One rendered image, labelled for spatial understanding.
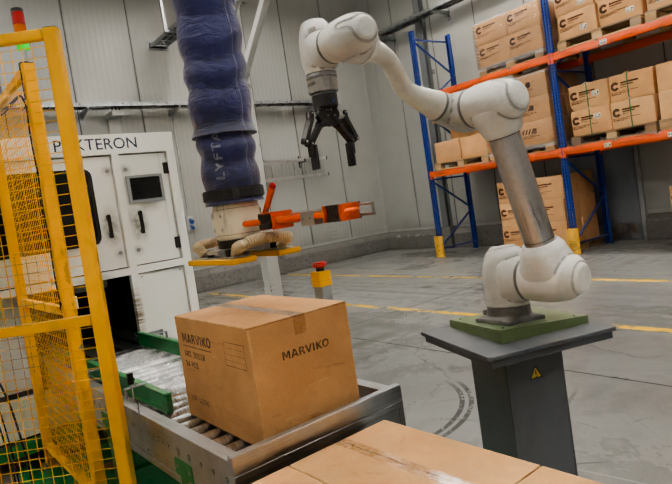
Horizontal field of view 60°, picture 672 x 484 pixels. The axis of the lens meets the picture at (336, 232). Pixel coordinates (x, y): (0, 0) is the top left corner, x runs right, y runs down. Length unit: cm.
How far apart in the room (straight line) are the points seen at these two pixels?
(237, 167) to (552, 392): 136
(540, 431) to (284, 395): 90
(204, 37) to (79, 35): 928
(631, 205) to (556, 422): 833
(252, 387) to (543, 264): 101
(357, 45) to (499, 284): 100
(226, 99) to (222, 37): 22
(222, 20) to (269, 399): 130
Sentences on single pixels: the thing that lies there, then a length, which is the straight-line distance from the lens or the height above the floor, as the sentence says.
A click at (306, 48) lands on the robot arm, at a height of 174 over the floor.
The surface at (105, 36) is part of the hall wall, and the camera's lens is 1153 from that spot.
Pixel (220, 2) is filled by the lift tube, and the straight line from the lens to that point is 223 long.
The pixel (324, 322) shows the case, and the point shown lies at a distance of 203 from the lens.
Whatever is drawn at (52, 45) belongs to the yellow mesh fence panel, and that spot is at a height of 203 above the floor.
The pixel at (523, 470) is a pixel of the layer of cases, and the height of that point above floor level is 54.
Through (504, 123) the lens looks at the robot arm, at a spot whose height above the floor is 146.
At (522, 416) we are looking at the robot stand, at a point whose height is 48.
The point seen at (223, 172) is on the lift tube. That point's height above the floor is 146.
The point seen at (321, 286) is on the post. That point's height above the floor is 93.
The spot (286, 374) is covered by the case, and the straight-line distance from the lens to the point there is 197.
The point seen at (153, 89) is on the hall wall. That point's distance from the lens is 1153.
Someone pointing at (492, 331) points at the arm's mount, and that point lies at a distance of 208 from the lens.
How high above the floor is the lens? 130
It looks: 3 degrees down
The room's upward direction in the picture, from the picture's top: 8 degrees counter-clockwise
